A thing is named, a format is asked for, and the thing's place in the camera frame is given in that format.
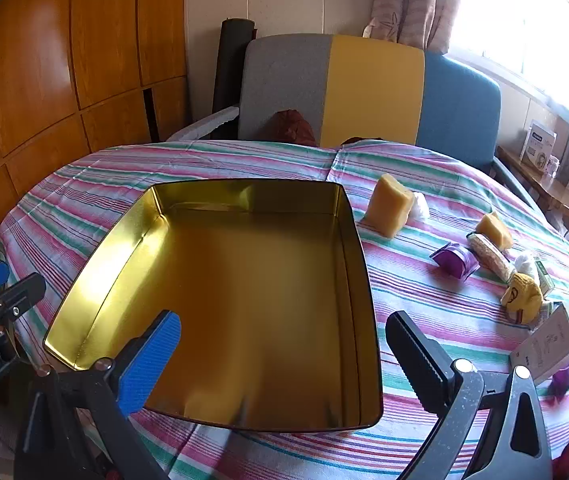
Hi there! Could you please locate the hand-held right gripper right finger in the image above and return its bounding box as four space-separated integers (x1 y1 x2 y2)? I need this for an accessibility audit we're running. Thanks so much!
385 311 553 480

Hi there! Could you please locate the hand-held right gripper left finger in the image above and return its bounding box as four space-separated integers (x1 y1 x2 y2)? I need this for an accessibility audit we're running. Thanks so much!
14 310 182 480

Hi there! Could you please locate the purple packet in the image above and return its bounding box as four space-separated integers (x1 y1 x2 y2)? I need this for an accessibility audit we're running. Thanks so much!
429 241 480 281

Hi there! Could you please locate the yellow sock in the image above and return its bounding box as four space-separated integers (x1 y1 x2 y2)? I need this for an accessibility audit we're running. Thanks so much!
501 272 544 323

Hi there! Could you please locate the gold tin box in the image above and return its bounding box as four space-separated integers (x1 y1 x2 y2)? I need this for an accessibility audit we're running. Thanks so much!
43 180 384 432

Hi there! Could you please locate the snack bar packet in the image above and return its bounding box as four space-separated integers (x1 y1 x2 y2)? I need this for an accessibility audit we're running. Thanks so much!
466 232 515 281

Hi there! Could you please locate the white carton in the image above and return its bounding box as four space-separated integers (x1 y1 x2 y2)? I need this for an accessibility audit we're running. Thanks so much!
509 301 569 387

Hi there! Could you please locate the white sock ball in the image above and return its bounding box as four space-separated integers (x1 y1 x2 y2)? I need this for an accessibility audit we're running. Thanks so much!
513 251 540 278
407 191 430 221

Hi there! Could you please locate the yellow sponge block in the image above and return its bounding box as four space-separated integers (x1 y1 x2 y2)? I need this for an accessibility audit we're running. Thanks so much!
366 173 415 238
475 211 515 251

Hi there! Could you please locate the dark purple cloth bundle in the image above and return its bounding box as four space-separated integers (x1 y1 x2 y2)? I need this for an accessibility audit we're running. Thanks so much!
547 362 569 396

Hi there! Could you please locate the striped tablecloth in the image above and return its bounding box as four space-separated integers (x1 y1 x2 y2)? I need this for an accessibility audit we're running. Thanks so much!
0 139 569 480

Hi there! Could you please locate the green and white small box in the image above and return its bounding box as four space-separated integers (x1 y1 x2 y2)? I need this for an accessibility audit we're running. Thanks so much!
535 257 555 296

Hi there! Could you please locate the wooden desk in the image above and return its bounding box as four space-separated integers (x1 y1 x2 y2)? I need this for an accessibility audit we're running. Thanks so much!
495 145 569 233

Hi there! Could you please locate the wooden wardrobe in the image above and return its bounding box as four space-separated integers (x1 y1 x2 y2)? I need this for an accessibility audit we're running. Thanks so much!
0 0 188 271

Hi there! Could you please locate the white cardboard box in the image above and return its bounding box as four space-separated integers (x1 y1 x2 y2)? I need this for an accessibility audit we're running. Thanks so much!
519 120 559 175

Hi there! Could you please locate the dark red cloth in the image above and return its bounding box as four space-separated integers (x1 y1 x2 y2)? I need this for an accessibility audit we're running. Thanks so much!
264 109 318 147

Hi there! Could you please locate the grey yellow blue chair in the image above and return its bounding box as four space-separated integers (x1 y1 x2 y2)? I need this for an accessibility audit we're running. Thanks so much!
167 34 538 208

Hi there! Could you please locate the black rolled mat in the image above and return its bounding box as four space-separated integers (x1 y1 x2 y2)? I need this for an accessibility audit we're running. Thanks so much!
212 17 256 121

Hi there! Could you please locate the window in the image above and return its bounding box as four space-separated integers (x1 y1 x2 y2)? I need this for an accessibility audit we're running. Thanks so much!
445 0 569 111

